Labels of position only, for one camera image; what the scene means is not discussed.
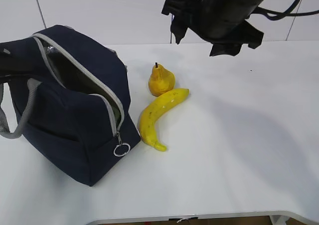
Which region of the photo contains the yellow banana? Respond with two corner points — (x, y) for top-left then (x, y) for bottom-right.
(139, 88), (189, 152)

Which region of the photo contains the navy blue lunch bag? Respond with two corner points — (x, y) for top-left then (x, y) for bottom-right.
(0, 25), (141, 186)

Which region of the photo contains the glass container with green lid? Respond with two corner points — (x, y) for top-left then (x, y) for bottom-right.
(87, 91), (123, 126)

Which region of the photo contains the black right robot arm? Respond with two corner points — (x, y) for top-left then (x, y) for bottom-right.
(161, 0), (264, 56)

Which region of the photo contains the yellow pear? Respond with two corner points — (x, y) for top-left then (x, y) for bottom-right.
(148, 62), (175, 97)

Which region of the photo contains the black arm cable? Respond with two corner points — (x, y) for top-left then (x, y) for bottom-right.
(249, 0), (319, 21)

